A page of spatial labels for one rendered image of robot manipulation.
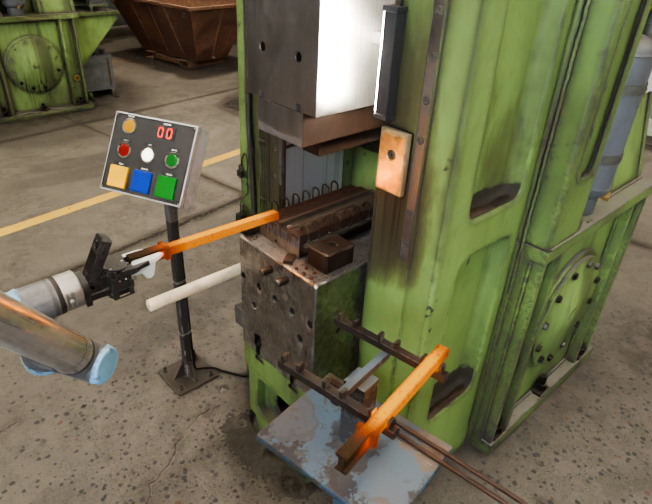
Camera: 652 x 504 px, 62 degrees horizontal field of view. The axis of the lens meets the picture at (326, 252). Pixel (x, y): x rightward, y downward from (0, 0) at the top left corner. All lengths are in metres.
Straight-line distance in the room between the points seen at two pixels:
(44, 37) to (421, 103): 5.24
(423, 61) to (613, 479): 1.81
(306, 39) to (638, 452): 2.10
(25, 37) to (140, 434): 4.57
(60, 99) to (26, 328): 5.40
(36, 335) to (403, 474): 0.86
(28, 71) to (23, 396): 4.08
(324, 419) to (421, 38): 0.97
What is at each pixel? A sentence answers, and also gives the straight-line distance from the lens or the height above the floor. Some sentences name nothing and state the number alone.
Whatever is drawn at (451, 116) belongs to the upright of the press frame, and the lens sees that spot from 1.33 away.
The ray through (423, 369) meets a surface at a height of 0.96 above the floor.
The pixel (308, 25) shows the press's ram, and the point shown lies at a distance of 1.42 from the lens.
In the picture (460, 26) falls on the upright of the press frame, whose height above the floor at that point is 1.62.
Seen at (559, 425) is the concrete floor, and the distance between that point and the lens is 2.64.
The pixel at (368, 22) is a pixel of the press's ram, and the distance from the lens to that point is 1.51.
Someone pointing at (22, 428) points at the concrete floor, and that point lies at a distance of 2.60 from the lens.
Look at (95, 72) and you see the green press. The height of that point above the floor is 0.28.
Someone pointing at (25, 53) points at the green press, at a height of 0.62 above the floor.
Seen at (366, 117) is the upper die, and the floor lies 1.31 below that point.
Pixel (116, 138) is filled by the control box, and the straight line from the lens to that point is 2.08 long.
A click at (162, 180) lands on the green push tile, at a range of 1.93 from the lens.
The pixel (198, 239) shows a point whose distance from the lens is 1.48.
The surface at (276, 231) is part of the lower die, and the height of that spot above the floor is 0.96.
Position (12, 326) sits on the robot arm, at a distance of 1.10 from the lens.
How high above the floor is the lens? 1.79
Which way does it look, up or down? 31 degrees down
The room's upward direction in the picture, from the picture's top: 3 degrees clockwise
